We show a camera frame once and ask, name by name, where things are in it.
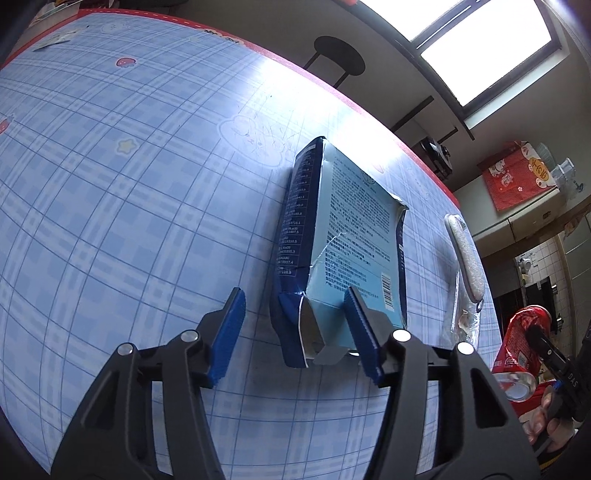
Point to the black framed window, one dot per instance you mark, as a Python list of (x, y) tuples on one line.
[(485, 46)]

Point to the clear plastic containers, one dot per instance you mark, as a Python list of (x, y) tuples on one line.
[(565, 173)]

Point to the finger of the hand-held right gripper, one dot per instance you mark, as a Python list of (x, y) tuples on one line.
[(545, 346)]

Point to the person's right forearm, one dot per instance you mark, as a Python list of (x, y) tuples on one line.
[(572, 457)]

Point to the small white paper slip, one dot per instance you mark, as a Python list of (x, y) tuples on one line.
[(60, 37)]

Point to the black round stool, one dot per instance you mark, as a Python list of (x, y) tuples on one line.
[(339, 55)]

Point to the black window sill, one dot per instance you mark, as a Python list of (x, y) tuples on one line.
[(465, 122)]

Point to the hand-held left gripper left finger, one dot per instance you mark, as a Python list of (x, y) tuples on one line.
[(228, 332)]

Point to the white top black rack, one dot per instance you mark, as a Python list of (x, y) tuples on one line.
[(413, 113)]

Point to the clear plastic bag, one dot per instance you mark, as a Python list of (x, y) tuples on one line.
[(464, 318)]

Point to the red printed cloth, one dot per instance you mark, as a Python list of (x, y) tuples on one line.
[(512, 180)]

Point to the clear plastic snack wrapper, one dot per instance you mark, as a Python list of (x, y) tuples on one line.
[(466, 258)]

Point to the blue cardboard box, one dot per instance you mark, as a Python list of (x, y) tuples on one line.
[(346, 230)]

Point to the person's right hand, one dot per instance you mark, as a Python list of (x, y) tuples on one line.
[(545, 420)]

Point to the cream refrigerator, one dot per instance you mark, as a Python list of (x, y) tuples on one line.
[(531, 219)]

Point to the red soda can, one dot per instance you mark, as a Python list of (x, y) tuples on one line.
[(517, 341)]

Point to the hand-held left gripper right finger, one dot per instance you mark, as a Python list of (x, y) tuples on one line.
[(362, 332)]

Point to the blue plaid tablecloth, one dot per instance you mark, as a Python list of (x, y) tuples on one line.
[(138, 184)]

